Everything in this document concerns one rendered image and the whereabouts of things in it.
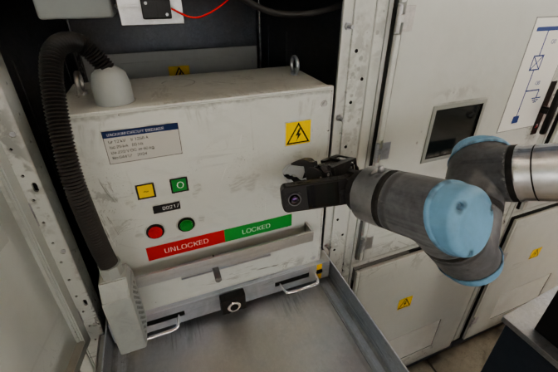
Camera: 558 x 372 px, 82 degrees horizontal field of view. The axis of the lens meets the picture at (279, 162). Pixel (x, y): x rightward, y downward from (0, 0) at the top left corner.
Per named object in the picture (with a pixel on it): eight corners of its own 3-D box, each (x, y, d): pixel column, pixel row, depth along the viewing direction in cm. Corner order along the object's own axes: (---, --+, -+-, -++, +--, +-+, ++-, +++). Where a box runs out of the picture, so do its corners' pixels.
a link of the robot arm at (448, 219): (477, 276, 40) (449, 242, 35) (391, 241, 50) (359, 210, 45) (505, 212, 42) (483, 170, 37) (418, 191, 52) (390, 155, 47)
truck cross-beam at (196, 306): (328, 276, 89) (330, 260, 86) (115, 344, 72) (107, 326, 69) (320, 263, 93) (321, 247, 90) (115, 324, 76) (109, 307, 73)
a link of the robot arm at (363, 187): (373, 237, 47) (368, 176, 45) (348, 227, 51) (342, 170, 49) (408, 215, 52) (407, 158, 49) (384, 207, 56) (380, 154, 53)
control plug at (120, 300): (148, 347, 62) (127, 285, 54) (120, 356, 61) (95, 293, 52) (147, 314, 69) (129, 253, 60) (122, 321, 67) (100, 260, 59)
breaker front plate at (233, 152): (320, 266, 86) (335, 90, 63) (123, 325, 71) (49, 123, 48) (317, 263, 87) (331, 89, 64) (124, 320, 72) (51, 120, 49)
